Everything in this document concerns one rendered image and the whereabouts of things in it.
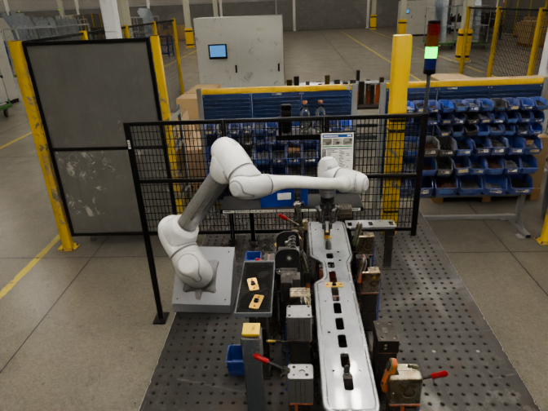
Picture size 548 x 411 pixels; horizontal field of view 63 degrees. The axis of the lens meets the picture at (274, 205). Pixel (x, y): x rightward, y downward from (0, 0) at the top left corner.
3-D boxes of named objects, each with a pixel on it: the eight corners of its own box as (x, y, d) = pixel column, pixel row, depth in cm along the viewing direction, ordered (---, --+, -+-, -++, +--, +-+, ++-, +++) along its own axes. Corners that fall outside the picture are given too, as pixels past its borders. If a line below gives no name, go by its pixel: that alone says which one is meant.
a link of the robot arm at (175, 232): (165, 265, 231) (147, 232, 239) (191, 258, 243) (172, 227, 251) (236, 165, 186) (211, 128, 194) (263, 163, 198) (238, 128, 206)
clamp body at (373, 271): (381, 333, 219) (385, 274, 205) (355, 333, 220) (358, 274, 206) (377, 321, 228) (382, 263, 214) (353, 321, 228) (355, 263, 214)
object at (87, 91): (194, 243, 456) (167, 33, 374) (192, 249, 443) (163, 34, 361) (67, 245, 463) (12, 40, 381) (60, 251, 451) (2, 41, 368)
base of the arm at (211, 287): (182, 299, 239) (178, 298, 234) (187, 258, 247) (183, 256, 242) (215, 300, 238) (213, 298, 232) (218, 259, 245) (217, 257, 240)
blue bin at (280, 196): (308, 205, 282) (308, 186, 276) (260, 208, 281) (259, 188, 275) (305, 195, 297) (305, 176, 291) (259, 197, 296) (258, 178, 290)
